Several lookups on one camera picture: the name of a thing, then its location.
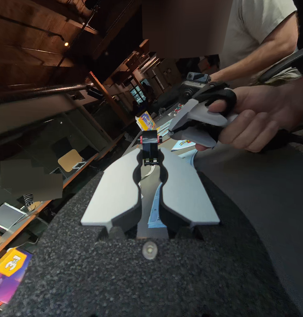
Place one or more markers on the purple toy brick box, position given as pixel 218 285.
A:
pixel 10 277

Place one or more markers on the open blue instruction booklet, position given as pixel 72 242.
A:
pixel 155 210

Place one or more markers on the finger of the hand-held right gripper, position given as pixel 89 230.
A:
pixel 191 138
pixel 183 116

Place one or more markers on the olive grey cloth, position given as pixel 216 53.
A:
pixel 280 76

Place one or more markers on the spider cover instruction booklet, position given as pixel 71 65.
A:
pixel 182 146

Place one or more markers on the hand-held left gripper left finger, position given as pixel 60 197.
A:
pixel 111 193

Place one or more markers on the white yellow toy box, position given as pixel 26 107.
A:
pixel 146 121

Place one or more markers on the ribbed metal duct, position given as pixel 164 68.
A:
pixel 54 91

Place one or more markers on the wooden column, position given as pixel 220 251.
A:
pixel 109 99

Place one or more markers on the thin instruction booklet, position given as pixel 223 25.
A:
pixel 163 127

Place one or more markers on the black toy brick assembly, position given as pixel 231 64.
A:
pixel 149 146

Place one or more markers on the white laptop stand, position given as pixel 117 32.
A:
pixel 76 166

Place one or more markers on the person's right hand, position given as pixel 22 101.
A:
pixel 265 111

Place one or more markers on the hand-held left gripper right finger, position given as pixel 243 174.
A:
pixel 188 195

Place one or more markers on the tan back chair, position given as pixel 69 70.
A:
pixel 67 161

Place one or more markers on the silver laptop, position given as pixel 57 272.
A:
pixel 7 215

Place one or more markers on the torn printed paper bag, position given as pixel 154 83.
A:
pixel 149 172

